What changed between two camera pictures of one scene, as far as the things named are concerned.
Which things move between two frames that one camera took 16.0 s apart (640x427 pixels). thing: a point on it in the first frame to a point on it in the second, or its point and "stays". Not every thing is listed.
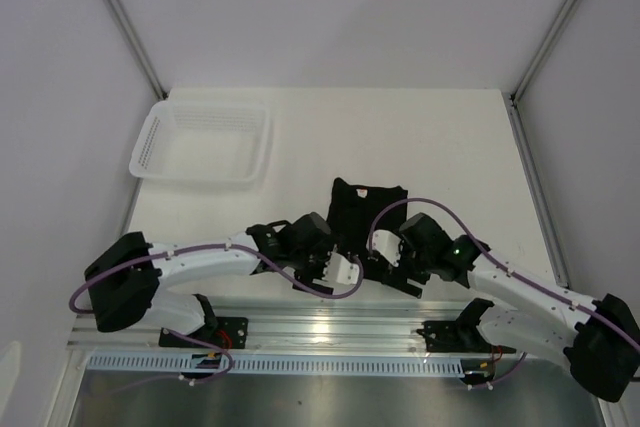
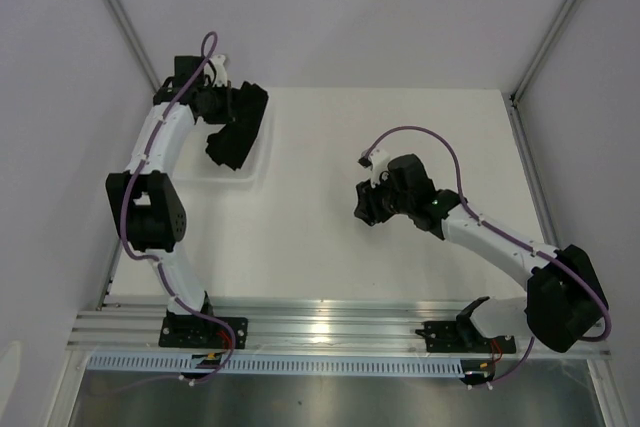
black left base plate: [229, 333] stays
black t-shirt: [353, 208] to [230, 144]
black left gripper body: [310, 265] to [217, 108]
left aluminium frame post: [118, 7] stays
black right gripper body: [413, 266] to [380, 202]
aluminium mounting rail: [279, 328] stays
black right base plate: [457, 337] stays
